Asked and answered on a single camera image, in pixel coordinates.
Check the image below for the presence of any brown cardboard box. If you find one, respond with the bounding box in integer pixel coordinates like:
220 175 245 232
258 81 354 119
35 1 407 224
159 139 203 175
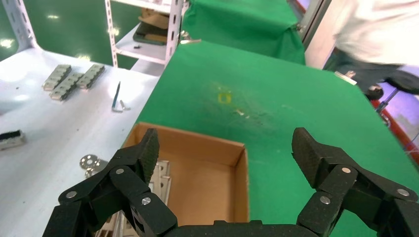
122 121 250 227

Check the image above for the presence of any brown cardboard stack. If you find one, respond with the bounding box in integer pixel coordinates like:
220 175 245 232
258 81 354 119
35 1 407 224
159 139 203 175
137 7 171 31

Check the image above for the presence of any person in white shirt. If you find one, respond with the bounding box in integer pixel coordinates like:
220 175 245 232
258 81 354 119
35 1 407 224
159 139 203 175
323 0 419 102

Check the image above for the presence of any green cloth covered table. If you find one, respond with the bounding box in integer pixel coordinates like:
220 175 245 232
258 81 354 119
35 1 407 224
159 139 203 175
181 0 307 65

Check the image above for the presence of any grey perforated shelf upright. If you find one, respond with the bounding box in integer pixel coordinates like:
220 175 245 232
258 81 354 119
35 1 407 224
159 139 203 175
1 0 39 52

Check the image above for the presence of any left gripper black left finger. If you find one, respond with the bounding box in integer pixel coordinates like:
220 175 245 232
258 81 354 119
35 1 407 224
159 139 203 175
58 128 179 237

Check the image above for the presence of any dark flat case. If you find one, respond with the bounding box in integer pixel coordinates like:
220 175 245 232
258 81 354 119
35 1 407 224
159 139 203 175
132 22 169 45

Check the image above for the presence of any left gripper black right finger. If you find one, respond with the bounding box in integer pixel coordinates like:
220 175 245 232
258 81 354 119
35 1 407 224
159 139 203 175
291 127 419 237

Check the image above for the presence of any white metal shelf rack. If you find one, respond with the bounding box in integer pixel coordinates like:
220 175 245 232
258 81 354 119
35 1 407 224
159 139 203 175
104 0 184 68

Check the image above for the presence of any long narrow metal bracket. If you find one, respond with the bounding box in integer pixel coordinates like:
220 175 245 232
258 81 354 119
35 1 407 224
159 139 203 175
0 129 27 152

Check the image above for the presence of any grey metal connector strip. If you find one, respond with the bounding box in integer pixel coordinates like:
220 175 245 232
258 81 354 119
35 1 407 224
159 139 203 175
42 64 72 91
48 72 84 102
76 63 106 90

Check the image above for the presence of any dark hex key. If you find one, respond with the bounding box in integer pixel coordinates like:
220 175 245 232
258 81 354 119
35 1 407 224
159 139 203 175
111 80 124 113

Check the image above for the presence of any green table cloth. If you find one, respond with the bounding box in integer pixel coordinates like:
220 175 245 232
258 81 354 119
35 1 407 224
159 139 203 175
122 39 419 237

